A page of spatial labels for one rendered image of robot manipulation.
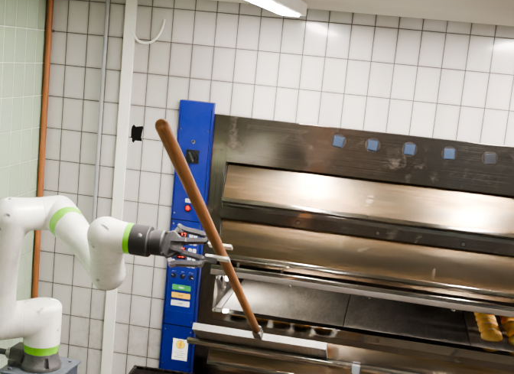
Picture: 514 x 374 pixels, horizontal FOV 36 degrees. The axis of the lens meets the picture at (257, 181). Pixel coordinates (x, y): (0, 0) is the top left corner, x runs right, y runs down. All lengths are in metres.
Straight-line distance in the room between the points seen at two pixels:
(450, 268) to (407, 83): 0.83
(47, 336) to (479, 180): 1.89
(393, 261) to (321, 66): 0.92
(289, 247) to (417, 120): 0.81
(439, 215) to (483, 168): 0.28
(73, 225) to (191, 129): 1.15
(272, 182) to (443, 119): 0.80
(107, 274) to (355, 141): 1.52
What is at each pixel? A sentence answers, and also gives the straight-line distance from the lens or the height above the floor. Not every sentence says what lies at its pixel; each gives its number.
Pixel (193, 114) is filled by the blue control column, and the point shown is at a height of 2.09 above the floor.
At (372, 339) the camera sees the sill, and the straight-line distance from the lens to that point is 3.74.
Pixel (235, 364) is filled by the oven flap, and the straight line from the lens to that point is 3.82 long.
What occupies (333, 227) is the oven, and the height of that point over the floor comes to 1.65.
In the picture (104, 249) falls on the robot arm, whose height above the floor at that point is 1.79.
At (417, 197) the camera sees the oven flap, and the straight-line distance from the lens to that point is 3.59.
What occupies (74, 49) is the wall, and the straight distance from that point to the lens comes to 3.84.
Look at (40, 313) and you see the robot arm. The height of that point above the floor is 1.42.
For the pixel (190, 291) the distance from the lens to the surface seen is 3.77.
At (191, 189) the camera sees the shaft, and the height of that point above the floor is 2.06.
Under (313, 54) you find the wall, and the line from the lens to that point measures 3.55.
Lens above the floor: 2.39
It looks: 9 degrees down
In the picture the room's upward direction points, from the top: 6 degrees clockwise
